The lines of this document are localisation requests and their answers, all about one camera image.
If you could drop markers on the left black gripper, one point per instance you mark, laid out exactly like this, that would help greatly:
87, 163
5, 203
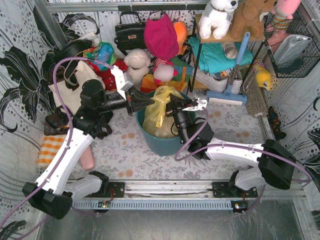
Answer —
129, 103

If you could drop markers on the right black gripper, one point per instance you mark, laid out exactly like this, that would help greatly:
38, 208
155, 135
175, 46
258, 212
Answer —
172, 111

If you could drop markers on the yellow trash bag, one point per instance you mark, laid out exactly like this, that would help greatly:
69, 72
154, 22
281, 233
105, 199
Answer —
156, 123

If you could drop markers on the teal trash bin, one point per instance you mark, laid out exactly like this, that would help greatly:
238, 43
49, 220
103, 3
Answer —
165, 143

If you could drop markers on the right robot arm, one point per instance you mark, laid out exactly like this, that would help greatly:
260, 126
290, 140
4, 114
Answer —
269, 163

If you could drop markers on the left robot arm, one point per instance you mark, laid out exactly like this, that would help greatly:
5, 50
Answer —
51, 193

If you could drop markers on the magenta cloth bag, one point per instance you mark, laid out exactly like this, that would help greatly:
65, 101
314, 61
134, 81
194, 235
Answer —
160, 38

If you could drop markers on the cream canvas tote bag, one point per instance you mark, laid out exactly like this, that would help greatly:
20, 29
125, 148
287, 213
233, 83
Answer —
70, 94

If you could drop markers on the pink white plush doll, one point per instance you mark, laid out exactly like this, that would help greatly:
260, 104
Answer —
163, 71

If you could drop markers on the cream plush lamb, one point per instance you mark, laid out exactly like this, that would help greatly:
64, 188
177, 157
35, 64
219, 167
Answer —
138, 64

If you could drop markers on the red cloth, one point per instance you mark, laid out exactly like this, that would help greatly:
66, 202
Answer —
106, 75

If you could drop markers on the teal cloth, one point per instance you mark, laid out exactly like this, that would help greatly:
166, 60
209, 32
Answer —
212, 57

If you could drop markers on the black leather handbag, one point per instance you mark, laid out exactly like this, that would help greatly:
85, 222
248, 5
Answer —
130, 36

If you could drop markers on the orange plush toy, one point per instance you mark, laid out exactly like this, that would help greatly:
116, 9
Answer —
181, 35

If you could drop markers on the pink case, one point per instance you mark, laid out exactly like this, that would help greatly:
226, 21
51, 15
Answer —
87, 160

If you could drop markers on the brown patterned handbag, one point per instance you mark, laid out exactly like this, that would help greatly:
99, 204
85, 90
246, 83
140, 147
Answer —
56, 123

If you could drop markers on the yellow plush duck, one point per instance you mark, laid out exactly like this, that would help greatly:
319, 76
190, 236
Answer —
262, 75

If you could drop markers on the white plush dog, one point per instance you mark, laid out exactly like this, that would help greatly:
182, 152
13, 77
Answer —
216, 18

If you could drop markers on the orange checkered cloth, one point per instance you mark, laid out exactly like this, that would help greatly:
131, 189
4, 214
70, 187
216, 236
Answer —
49, 148

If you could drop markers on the brown teddy bear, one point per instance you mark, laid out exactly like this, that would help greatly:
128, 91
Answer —
249, 16

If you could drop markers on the silver foil pouch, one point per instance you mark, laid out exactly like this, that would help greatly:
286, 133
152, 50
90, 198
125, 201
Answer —
291, 48

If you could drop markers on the pink plush toy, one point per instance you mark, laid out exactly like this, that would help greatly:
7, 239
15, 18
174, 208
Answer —
283, 14

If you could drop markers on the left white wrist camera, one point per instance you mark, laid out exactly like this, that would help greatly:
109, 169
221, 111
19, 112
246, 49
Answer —
123, 81

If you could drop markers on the blue handled mop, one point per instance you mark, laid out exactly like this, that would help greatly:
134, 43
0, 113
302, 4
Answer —
227, 97

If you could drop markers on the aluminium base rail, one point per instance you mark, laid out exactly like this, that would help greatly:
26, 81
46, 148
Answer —
196, 189

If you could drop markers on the black wire basket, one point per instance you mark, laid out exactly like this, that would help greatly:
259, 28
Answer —
306, 62

